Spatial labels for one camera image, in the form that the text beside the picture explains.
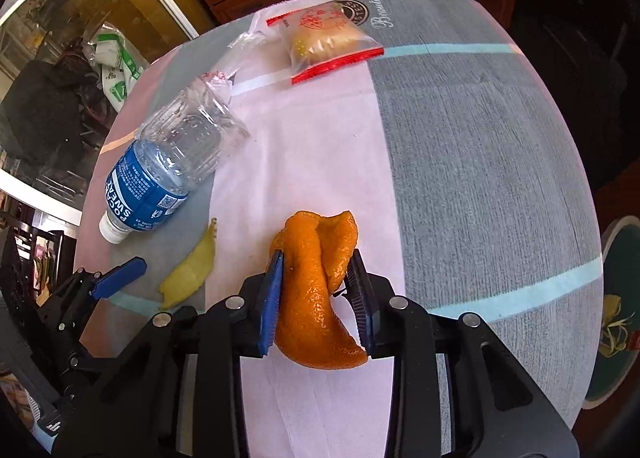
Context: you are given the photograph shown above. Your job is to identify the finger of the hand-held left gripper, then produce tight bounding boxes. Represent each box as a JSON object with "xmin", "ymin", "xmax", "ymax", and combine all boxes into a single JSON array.
[
  {"xmin": 37, "ymin": 257, "xmax": 147, "ymax": 334},
  {"xmin": 52, "ymin": 323, "xmax": 118, "ymax": 396}
]

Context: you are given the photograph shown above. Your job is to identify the yellow peel scraps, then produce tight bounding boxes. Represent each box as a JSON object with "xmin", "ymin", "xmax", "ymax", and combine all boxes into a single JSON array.
[{"xmin": 600, "ymin": 293, "xmax": 633, "ymax": 359}]

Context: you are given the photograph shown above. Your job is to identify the glass sliding door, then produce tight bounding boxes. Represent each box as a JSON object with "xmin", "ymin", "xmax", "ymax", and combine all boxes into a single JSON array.
[{"xmin": 0, "ymin": 0, "xmax": 201, "ymax": 226}]

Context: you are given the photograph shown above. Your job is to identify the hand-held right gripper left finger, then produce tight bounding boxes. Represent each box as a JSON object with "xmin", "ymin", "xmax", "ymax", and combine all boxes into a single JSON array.
[{"xmin": 52, "ymin": 249, "xmax": 286, "ymax": 458}]

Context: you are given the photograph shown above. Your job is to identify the yellow fruit peel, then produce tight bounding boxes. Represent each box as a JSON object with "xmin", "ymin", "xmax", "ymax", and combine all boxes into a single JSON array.
[{"xmin": 159, "ymin": 218, "xmax": 219, "ymax": 310}]

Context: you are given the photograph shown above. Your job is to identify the printed grey pink tablecloth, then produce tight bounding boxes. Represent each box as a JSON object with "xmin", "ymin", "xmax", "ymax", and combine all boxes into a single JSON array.
[{"xmin": 75, "ymin": 0, "xmax": 603, "ymax": 458}]

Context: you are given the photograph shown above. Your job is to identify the clear plastic bag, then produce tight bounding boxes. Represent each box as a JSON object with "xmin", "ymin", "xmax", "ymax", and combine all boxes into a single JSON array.
[{"xmin": 200, "ymin": 11, "xmax": 283, "ymax": 89}]

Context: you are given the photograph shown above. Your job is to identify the orange peel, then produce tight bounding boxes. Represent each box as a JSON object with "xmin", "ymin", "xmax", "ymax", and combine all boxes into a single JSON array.
[{"xmin": 270, "ymin": 209, "xmax": 370, "ymax": 370}]

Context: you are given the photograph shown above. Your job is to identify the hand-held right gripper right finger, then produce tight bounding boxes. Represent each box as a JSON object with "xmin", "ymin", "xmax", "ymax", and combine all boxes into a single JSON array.
[{"xmin": 347, "ymin": 249, "xmax": 578, "ymax": 458}]

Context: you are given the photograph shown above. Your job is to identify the white bin with teal inside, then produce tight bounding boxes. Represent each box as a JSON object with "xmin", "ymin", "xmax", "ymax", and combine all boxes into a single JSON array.
[{"xmin": 582, "ymin": 215, "xmax": 640, "ymax": 409}]

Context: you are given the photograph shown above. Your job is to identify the white and green bag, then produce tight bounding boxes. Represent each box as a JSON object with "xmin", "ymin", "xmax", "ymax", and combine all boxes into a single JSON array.
[{"xmin": 82, "ymin": 23, "xmax": 151, "ymax": 112}]

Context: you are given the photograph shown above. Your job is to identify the clear bottle with blue label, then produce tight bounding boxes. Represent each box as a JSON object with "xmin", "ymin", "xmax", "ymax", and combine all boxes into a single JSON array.
[{"xmin": 99, "ymin": 73, "xmax": 251, "ymax": 244}]

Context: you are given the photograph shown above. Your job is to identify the clear snack packet red edges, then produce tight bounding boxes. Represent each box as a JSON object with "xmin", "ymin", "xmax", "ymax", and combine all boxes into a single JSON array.
[{"xmin": 265, "ymin": 1, "xmax": 385, "ymax": 86}]

